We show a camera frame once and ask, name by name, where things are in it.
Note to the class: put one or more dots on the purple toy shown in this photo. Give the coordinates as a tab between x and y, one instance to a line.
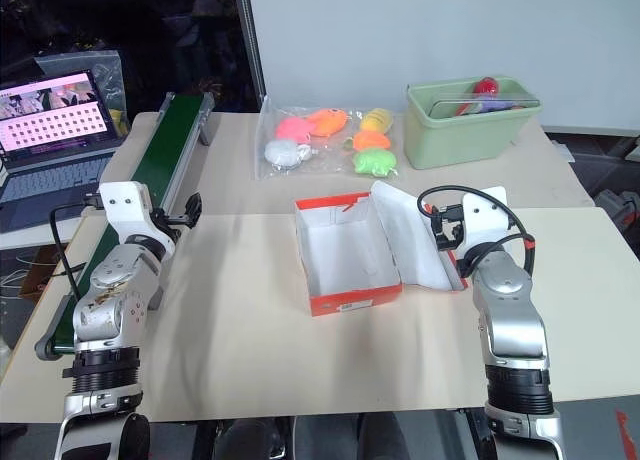
495	105

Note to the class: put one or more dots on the orange shoe box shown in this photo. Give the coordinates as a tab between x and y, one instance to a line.
350	260

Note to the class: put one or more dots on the light green plastic bin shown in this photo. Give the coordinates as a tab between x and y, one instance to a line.
460	135

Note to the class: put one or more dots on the green toy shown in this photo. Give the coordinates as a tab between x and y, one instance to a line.
372	162

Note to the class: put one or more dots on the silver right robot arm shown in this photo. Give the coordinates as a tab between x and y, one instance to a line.
507	300

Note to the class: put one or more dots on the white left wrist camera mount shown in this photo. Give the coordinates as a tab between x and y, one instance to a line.
131	211

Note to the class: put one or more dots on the red toy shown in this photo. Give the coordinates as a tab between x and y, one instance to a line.
486	86

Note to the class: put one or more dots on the green conveyor belt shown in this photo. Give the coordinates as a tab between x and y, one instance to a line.
165	145

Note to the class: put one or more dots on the red black device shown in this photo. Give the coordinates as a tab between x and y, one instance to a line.
617	212

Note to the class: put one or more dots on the white round toy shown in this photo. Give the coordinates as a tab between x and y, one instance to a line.
281	152

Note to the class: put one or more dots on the aluminium frame post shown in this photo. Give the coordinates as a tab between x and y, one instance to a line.
250	45

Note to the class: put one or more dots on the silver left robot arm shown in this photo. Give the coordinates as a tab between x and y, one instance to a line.
120	280

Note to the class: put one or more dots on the grey foil bag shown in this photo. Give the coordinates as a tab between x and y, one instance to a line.
107	75

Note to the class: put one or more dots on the small orange toy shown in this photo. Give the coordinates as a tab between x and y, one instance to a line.
371	140

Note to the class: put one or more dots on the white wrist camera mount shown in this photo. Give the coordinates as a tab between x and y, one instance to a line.
131	211
484	220

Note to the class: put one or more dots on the orange fish toy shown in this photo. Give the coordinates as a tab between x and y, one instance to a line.
327	121

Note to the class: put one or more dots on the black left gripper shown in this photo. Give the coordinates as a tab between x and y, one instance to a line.
169	219

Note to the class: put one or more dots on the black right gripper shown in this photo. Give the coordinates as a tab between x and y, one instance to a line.
454	228

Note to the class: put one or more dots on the clear plastic toy bag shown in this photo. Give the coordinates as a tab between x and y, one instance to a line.
325	145

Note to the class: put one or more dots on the open laptop computer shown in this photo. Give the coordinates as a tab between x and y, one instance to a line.
50	130

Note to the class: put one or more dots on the pink toy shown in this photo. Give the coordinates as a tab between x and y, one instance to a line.
294	129

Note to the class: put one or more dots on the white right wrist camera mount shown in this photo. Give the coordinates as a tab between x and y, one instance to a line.
484	220

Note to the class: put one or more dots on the dark rounded shape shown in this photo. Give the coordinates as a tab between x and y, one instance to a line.
255	437

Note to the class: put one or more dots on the yellow toy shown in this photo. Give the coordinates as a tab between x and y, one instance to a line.
376	120

